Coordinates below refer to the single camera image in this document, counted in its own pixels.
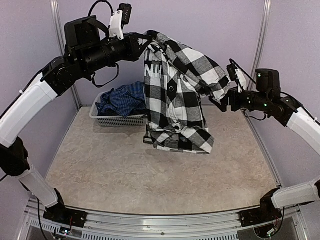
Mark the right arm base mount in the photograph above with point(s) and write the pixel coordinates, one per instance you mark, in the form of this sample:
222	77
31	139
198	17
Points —
266	212

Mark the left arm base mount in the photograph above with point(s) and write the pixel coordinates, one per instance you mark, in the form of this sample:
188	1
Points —
59	213

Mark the blue checkered shirt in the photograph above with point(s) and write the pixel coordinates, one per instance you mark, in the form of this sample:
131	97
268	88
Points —
127	100

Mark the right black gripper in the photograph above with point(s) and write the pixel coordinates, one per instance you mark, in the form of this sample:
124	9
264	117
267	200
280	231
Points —
233	94

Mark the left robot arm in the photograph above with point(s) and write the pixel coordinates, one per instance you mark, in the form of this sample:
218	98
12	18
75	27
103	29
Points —
90	46

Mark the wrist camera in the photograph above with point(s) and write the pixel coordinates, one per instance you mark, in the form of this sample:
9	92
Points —
237	75
119	19

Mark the front aluminium rail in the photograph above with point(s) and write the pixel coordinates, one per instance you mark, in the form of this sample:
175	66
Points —
103	225

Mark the left aluminium frame post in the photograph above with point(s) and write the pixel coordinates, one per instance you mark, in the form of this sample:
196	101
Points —
61	44

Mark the aluminium frame post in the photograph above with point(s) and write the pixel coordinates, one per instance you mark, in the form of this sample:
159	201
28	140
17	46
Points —
61	44
261	36

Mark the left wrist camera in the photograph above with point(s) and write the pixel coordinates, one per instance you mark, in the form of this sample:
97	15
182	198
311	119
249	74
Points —
119	19

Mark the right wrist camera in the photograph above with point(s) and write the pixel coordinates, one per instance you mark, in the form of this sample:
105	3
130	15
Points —
237	75

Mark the black white plaid shirt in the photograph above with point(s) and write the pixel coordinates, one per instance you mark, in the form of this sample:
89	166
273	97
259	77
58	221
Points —
176	78

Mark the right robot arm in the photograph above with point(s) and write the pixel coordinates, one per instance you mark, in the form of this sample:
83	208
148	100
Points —
289	112

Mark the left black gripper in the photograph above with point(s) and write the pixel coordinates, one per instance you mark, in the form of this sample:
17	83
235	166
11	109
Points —
135	50

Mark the white plastic basket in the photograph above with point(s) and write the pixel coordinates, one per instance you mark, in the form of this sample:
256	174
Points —
115	120

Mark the right aluminium frame post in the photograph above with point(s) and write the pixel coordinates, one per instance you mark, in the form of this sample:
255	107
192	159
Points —
261	36

